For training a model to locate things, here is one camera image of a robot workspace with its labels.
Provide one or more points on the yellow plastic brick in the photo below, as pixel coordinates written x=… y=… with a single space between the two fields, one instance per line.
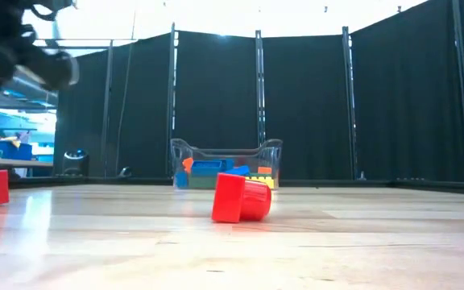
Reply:
x=266 y=182

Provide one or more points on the background table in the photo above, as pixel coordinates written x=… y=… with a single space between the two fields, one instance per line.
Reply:
x=18 y=163

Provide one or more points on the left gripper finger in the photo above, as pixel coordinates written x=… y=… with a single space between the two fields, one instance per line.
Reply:
x=56 y=80
x=59 y=60

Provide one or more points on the silver ventilation duct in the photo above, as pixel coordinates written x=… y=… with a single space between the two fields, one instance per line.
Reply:
x=30 y=90

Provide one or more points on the black cylinder speaker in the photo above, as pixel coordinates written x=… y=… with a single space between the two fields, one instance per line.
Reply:
x=75 y=161

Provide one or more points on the small grey frame foot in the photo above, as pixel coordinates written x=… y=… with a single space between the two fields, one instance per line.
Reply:
x=361 y=176

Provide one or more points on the clear plastic bin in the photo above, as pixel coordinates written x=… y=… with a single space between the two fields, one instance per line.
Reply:
x=183 y=149

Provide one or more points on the black metal stand pole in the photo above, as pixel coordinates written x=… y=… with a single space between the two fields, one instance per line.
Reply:
x=171 y=100
x=349 y=121
x=260 y=100
x=105 y=121
x=457 y=60

